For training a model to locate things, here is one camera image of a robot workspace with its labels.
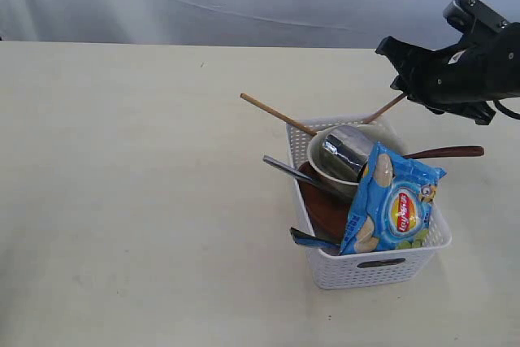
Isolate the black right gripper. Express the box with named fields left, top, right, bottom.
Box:
left=375, top=22, right=519, bottom=124

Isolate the dark wooden chopstick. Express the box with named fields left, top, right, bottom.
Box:
left=362, top=93, right=407, bottom=124

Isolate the lower blue-grey utensil handle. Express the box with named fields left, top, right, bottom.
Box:
left=289, top=228, right=340, bottom=250

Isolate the dark brown wooden spoon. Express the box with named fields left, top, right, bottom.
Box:
left=404, top=145, right=485, bottom=159

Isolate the pale green ceramic bowl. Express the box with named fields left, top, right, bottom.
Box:
left=307, top=124, right=406, bottom=198

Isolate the blue chips bag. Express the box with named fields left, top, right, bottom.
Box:
left=340, top=142, right=446, bottom=255

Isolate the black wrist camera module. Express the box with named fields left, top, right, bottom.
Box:
left=443, top=0, right=509, bottom=35

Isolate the light wooden chopstick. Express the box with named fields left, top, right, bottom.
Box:
left=240, top=93, right=318, bottom=137

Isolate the dark brown wooden plate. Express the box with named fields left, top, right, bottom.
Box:
left=297, top=180, right=352, bottom=246

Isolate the white plastic perforated basket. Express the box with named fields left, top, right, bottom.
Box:
left=286, top=115, right=452, bottom=289

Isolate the upper grey metal utensil handle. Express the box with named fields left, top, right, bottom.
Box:
left=262, top=155, right=321, bottom=188

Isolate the shiny steel cup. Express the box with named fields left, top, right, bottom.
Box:
left=318, top=125, right=374, bottom=182

